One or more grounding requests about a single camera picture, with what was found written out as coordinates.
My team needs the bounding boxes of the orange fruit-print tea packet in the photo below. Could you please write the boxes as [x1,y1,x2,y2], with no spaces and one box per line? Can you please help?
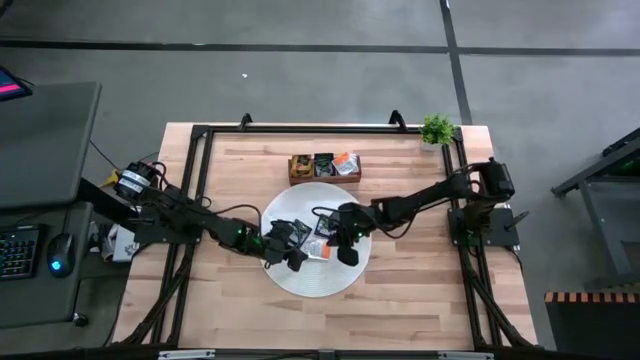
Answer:
[290,154,315,179]

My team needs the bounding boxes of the white box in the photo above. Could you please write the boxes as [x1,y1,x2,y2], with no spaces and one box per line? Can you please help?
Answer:
[87,223,141,264]

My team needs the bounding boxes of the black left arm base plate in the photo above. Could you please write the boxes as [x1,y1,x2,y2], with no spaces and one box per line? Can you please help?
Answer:
[132,219,204,246]

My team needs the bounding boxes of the black backlit keyboard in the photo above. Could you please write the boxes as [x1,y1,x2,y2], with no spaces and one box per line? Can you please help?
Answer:
[0,223,44,281]

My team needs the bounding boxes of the brown wooden three-compartment tray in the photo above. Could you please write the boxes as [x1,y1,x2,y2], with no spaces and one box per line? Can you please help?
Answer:
[288,153,362,186]

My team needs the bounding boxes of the white round woven placemat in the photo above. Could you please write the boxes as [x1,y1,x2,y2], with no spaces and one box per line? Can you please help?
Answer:
[260,181,374,299]

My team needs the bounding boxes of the grey office desk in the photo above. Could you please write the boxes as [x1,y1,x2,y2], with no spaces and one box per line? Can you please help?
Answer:
[0,81,103,330]

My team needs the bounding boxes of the green plant in white pot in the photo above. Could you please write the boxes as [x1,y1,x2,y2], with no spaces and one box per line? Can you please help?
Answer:
[418,113,457,153]

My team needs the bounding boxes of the screen with pink stripe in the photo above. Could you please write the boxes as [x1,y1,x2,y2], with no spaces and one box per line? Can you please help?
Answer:
[0,64,34,103]

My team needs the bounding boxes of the black side desk frame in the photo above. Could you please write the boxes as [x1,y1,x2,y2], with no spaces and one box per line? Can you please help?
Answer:
[551,128,640,289]

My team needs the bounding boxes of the black computer mouse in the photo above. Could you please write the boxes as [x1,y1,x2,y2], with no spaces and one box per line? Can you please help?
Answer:
[46,232,77,279]

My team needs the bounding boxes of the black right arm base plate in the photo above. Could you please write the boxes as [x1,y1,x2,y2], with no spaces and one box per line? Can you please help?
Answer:
[448,206,530,250]

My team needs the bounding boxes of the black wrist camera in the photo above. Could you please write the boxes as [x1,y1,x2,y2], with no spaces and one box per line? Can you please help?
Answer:
[273,219,300,250]
[327,204,351,236]

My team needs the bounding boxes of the black right camera cable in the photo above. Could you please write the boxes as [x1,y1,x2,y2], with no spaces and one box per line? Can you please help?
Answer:
[311,205,346,224]

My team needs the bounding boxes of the black tea packet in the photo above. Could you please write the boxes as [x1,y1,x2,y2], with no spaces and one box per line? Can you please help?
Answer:
[313,153,336,177]
[288,218,314,250]
[313,213,337,239]

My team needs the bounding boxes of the silver metal bracket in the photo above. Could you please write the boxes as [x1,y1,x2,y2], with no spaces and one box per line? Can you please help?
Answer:
[438,351,495,360]
[158,349,216,360]

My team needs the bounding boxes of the black aluminium table frame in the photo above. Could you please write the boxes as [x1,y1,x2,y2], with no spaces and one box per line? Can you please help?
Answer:
[113,122,537,351]

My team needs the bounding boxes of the orange and black striped panel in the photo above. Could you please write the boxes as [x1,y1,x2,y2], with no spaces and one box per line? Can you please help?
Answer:
[543,291,640,360]

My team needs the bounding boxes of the black floor cable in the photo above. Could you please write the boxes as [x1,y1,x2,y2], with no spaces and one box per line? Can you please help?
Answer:
[88,139,161,174]

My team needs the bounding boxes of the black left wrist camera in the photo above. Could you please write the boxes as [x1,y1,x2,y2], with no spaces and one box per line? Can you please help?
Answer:
[273,219,300,250]

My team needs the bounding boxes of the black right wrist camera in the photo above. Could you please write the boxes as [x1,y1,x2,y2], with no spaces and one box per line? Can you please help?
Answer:
[327,204,351,236]

